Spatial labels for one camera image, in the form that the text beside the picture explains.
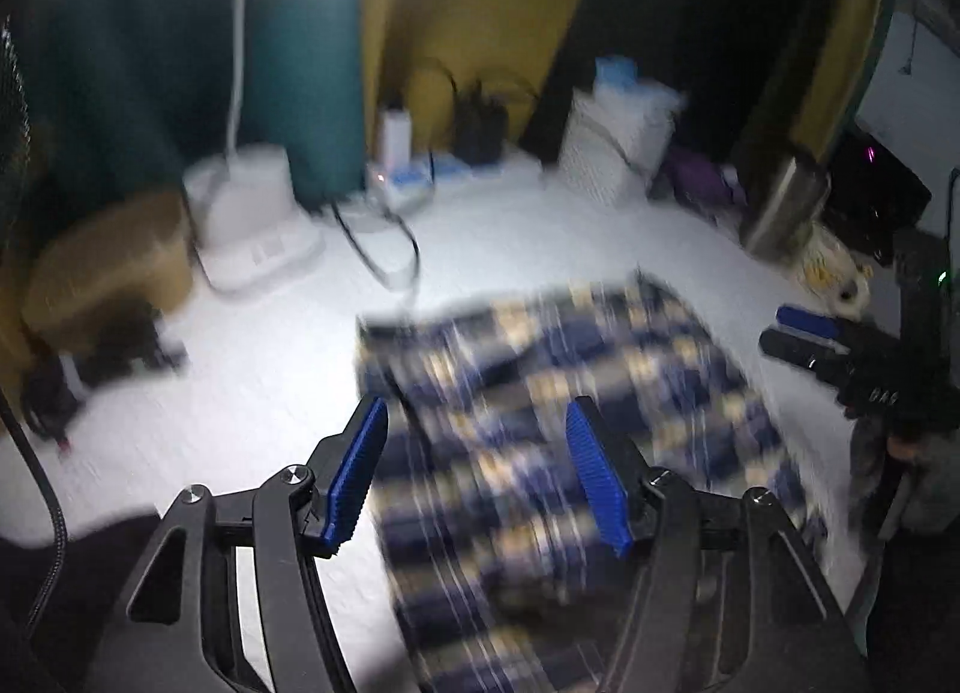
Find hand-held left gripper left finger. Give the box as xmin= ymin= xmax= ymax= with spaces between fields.
xmin=126 ymin=394 xmax=391 ymax=693

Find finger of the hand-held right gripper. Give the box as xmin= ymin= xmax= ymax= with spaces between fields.
xmin=759 ymin=329 xmax=852 ymax=383
xmin=776 ymin=304 xmax=847 ymax=340

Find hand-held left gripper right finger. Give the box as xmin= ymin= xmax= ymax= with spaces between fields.
xmin=564 ymin=397 xmax=875 ymax=693

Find blue plaid pants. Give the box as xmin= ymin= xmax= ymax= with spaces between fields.
xmin=354 ymin=271 xmax=830 ymax=693

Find white printed mug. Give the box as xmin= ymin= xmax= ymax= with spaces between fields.
xmin=795 ymin=224 xmax=875 ymax=315

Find stainless steel tumbler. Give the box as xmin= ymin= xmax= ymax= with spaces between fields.
xmin=739 ymin=154 xmax=832 ymax=260

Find black electronic device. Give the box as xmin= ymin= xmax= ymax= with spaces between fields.
xmin=825 ymin=130 xmax=935 ymax=266

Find purple cloth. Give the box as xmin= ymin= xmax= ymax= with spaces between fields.
xmin=664 ymin=145 xmax=743 ymax=210

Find white desk lamp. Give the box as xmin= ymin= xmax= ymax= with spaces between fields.
xmin=182 ymin=0 xmax=325 ymax=296

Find white power strip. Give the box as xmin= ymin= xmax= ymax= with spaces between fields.
xmin=366 ymin=157 xmax=511 ymax=210

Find light blue cloth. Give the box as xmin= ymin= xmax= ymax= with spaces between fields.
xmin=595 ymin=55 xmax=640 ymax=90

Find brown round container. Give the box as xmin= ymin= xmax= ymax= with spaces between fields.
xmin=22 ymin=192 xmax=197 ymax=349

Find white bottle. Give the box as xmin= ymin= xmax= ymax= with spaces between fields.
xmin=381 ymin=109 xmax=413 ymax=169

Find black power adapter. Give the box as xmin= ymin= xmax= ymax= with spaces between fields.
xmin=454 ymin=89 xmax=507 ymax=165

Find teal curtain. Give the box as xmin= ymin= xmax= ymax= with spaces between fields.
xmin=45 ymin=0 xmax=368 ymax=191

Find black looped cable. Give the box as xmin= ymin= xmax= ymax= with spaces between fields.
xmin=330 ymin=198 xmax=422 ymax=315

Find black cable bundle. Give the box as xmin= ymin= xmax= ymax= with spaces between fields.
xmin=22 ymin=303 xmax=188 ymax=439

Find black braided cable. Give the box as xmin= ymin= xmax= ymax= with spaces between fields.
xmin=0 ymin=393 xmax=70 ymax=634

